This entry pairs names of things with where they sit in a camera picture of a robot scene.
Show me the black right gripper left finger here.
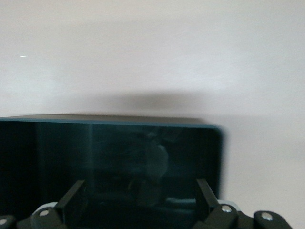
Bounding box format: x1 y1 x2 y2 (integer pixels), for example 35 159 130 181
0 179 86 229

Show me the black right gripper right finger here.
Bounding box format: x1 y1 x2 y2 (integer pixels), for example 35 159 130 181
193 178 293 229

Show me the black plastic box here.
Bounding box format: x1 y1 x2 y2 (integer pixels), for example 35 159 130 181
0 114 225 229

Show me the brown table mat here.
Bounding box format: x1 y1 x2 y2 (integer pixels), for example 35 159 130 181
0 0 305 229

